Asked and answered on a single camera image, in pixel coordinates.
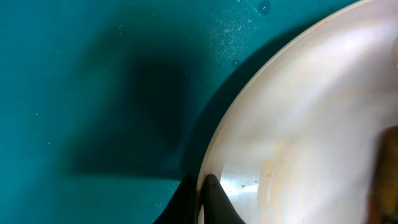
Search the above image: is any pink rimmed white plate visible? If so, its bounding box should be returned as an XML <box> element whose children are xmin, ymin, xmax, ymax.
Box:
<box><xmin>198</xmin><ymin>0</ymin><xmax>397</xmax><ymax>223</ymax></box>

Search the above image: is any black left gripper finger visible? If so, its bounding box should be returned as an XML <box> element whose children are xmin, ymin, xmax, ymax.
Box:
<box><xmin>201</xmin><ymin>174</ymin><xmax>245</xmax><ymax>224</ymax></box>

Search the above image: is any blue plastic tray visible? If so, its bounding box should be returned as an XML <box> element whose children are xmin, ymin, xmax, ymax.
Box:
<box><xmin>1</xmin><ymin>1</ymin><xmax>348</xmax><ymax>223</ymax></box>

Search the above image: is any green yellow sponge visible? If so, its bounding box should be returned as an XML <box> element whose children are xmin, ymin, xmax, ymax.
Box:
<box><xmin>366</xmin><ymin>126</ymin><xmax>397</xmax><ymax>224</ymax></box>

